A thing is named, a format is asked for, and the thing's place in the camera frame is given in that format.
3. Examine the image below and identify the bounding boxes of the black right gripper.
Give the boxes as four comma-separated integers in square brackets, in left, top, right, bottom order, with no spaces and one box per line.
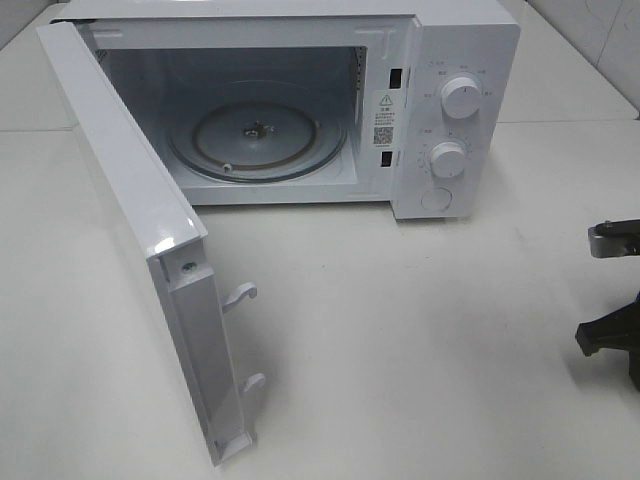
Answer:
[575,219,640,390]

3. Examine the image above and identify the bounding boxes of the round door release button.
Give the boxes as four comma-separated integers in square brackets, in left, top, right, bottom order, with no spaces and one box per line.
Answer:
[421,187,453,212]

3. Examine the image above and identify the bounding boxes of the white microwave door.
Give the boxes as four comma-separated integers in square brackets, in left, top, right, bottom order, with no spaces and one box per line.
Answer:
[37,22,265,465]

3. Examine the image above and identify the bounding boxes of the white timer knob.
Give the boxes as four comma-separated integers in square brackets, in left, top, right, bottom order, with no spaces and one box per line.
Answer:
[429,141,467,179]

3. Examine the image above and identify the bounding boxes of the white power knob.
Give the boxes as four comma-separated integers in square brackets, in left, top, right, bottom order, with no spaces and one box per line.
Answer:
[440,74,482,120]

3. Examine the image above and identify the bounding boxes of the white microwave oven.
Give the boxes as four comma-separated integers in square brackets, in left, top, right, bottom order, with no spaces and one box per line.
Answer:
[38,1,520,220]

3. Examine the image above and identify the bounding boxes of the glass turntable plate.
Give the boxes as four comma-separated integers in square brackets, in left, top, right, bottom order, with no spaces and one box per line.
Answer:
[167,101,347,184]

